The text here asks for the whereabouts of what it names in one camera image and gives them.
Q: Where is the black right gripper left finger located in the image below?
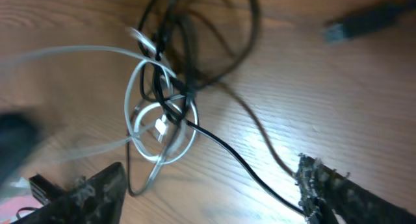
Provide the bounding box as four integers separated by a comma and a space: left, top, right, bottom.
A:
9, 161, 128, 224

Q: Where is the white usb cable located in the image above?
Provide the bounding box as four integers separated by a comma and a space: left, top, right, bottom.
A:
0, 26, 200, 192

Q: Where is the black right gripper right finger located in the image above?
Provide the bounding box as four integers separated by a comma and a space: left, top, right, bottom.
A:
295, 154, 415, 224

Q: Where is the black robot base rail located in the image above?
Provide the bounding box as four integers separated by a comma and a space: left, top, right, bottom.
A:
15, 174, 68, 224

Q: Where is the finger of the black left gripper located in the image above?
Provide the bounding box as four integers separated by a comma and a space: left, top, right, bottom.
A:
1, 112, 42, 184

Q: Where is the black usb cable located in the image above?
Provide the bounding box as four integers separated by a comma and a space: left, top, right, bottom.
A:
125, 0, 416, 217

